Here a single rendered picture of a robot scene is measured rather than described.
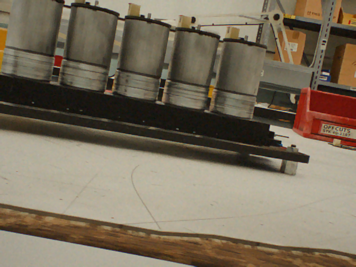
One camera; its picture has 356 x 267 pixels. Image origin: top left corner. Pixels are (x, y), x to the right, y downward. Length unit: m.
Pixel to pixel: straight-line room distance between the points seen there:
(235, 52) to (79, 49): 0.08
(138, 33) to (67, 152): 0.10
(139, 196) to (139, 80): 0.14
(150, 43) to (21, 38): 0.06
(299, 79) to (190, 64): 2.40
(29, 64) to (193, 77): 0.08
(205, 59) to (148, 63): 0.03
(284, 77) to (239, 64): 2.37
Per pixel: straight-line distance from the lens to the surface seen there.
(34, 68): 0.28
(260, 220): 0.16
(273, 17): 3.09
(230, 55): 0.30
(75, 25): 0.28
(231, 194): 0.19
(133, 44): 0.29
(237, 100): 0.30
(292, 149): 0.27
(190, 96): 0.29
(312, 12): 4.40
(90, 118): 0.24
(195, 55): 0.29
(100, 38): 0.28
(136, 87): 0.28
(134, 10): 0.29
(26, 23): 0.28
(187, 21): 0.30
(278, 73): 2.67
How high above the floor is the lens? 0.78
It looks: 5 degrees down
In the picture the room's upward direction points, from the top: 11 degrees clockwise
